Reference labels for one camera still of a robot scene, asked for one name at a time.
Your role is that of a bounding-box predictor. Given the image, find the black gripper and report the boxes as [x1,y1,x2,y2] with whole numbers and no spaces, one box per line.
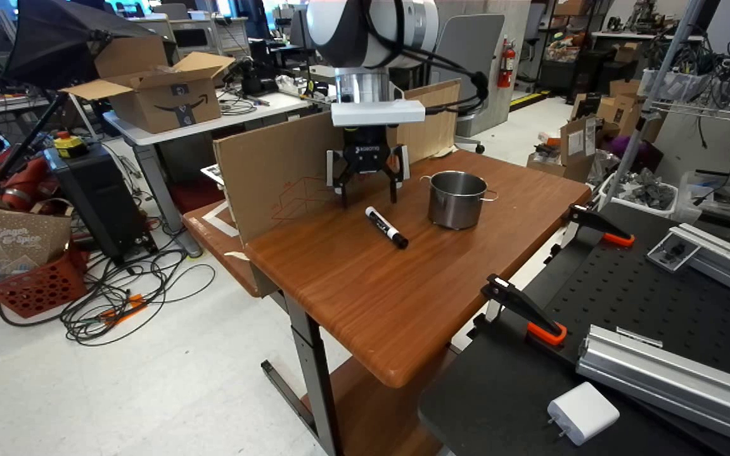
[325,125,413,210]

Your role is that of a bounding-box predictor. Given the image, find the black white dry-erase marker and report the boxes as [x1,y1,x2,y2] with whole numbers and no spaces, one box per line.
[361,206,411,251]

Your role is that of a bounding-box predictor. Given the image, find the brown cardboard panel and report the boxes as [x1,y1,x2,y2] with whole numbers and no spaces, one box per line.
[209,78,464,246]

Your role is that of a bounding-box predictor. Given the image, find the grey office desk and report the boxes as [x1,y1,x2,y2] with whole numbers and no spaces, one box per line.
[100,84,336,256]

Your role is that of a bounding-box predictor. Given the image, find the red fire extinguisher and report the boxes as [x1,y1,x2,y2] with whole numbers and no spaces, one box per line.
[493,35,520,92]

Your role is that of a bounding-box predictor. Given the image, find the grey metal table leg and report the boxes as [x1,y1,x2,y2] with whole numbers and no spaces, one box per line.
[259,288,347,456]

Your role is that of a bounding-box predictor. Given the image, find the black orange bar clamp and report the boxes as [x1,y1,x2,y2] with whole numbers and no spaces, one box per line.
[478,273,570,349]
[567,202,639,251]

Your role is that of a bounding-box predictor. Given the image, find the open cardboard box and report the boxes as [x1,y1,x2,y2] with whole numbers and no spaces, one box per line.
[57,34,237,134]

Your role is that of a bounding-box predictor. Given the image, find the stacked cardboard boxes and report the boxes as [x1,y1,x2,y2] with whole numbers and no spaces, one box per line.
[556,78,648,186]

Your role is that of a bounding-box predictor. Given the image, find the black control box with e-stop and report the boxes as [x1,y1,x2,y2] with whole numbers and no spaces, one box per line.
[42,130,143,260]

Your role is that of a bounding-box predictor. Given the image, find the purple bag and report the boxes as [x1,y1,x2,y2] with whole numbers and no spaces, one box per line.
[608,137,663,177]

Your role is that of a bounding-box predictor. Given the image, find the white parts bin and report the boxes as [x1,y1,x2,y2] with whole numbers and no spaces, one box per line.
[598,173,679,221]

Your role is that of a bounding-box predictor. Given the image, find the black perforated breadboard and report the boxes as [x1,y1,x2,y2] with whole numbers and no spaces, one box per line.
[417,201,730,456]

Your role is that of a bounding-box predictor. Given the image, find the grey metal pole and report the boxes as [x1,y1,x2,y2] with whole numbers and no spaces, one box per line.
[602,0,710,210]

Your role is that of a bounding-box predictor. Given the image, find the white power adapter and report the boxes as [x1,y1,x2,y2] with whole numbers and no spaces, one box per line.
[544,381,622,449]

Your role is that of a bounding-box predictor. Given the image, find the red plastic basket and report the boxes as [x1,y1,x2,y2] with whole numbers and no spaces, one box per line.
[0,248,90,322]

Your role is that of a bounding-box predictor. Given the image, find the black photo softbox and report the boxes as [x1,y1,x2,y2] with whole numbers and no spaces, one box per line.
[3,0,157,92]

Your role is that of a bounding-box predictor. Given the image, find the red machine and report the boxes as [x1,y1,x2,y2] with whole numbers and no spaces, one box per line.
[0,142,63,212]

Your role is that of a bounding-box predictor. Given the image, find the silver aluminium extrusion beam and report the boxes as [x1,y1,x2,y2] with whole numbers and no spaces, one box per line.
[644,221,730,311]
[576,325,730,453]

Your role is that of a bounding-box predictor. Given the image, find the brown paper bag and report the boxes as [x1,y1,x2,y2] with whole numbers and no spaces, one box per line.
[0,201,74,288]

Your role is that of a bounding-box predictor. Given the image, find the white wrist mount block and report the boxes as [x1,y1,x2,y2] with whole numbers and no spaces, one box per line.
[328,97,427,130]

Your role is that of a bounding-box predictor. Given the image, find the stainless steel bowl with handles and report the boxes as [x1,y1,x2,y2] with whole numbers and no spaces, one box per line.
[423,168,496,234]

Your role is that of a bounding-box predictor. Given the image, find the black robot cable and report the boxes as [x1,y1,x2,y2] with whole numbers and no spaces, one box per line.
[366,0,492,117]

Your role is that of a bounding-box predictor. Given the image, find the black floor cables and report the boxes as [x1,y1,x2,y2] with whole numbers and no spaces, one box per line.
[0,243,217,349]

